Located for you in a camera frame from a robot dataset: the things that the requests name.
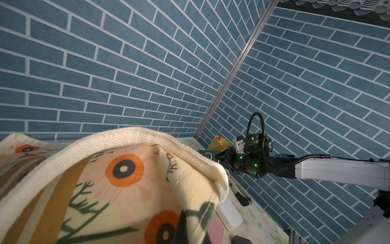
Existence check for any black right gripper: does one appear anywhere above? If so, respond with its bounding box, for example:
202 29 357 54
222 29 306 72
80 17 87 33
217 134 272 179

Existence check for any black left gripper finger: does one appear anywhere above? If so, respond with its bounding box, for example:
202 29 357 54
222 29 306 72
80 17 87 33
172 210 212 244

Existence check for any rounded pink pouch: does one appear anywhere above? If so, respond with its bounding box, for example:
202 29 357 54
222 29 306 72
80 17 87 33
207 217 224 244

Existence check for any dark green case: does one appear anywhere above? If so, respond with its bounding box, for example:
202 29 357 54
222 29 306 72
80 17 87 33
198 150 220 163

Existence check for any white pencil case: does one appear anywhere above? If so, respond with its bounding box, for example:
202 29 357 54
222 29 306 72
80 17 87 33
216 198 243 230

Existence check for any black pencil case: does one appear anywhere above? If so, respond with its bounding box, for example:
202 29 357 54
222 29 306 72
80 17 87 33
231 235 252 244

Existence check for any floral cream canvas bag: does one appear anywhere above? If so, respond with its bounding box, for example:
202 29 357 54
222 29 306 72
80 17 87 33
1 127 230 244

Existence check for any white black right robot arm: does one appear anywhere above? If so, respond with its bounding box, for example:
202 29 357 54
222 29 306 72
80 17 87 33
215 133 390 244

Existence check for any yellow pen cup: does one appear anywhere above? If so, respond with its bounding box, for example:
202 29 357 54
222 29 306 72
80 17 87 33
207 136 232 152

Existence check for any black clip on table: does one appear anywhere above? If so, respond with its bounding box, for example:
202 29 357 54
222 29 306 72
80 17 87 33
229 178 252 206

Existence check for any black corrugated cable conduit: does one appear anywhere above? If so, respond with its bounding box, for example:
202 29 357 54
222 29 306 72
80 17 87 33
245 111 332 169

